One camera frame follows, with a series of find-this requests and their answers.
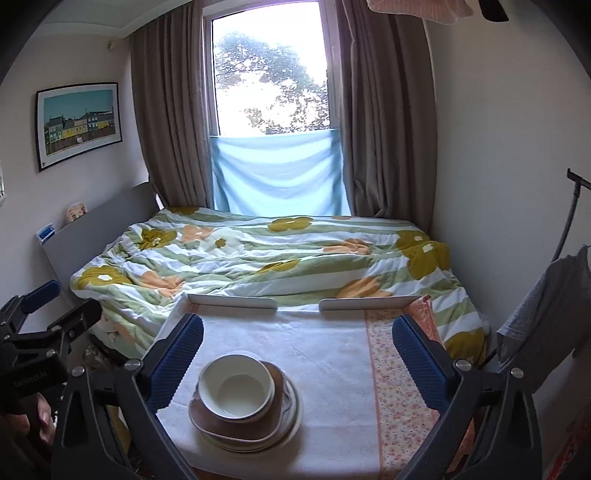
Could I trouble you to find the white ribbed bowl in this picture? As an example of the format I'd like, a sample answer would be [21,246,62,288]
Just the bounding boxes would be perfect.
[197,354,276,423]

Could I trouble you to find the plain white plate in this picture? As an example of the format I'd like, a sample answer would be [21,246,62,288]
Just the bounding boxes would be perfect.
[197,367,303,454]

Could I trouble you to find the person's left hand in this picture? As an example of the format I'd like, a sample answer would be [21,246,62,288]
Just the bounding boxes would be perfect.
[1,393,56,445]

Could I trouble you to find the orange floral cloth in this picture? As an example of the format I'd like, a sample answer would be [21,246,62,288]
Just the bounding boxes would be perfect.
[365,296,486,479]

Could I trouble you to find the floral green striped duvet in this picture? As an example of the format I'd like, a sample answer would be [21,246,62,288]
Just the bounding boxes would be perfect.
[69,207,489,362]

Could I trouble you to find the white floral tablecloth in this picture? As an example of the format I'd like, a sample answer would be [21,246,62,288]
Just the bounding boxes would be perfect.
[158,306,380,479]

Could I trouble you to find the grey headboard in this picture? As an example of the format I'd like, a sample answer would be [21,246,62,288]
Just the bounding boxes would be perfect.
[41,182,159,306]

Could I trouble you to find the blue white box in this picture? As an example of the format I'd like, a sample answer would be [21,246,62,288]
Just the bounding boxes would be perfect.
[36,224,56,245]

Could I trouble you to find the grey hanging garment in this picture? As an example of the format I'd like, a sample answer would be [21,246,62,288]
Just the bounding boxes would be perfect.
[497,245,590,392]

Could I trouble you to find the small plush toy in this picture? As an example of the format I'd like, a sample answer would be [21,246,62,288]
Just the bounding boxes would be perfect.
[65,202,88,223]

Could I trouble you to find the light blue window cloth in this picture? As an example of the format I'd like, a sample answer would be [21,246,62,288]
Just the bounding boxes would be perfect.
[211,129,351,217]

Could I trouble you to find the black clothes rack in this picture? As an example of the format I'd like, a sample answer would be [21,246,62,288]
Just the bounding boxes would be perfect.
[551,168,591,262]

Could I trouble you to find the framed houses picture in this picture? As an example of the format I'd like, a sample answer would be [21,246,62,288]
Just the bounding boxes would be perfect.
[35,82,122,171]

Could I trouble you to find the right brown curtain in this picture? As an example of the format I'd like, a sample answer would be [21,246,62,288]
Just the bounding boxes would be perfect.
[335,1,437,231]

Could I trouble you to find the brown curtain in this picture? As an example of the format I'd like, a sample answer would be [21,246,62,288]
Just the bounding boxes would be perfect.
[335,1,437,231]
[130,1,213,208]

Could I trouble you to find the left brown curtain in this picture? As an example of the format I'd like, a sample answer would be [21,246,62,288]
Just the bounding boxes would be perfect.
[130,1,213,208]

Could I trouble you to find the window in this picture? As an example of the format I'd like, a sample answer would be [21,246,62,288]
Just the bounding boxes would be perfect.
[204,1,339,137]

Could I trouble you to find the pink hanging garment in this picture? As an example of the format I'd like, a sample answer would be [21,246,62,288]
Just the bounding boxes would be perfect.
[367,0,474,25]

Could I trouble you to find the left white table rail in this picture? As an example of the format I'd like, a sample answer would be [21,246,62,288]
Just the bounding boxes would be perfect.
[187,293,277,310]

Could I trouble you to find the white table rail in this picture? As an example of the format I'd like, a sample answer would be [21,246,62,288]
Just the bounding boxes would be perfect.
[187,293,277,310]
[318,295,420,311]

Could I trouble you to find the right white table rail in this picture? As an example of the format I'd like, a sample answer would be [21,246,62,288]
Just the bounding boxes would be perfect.
[318,295,420,311]

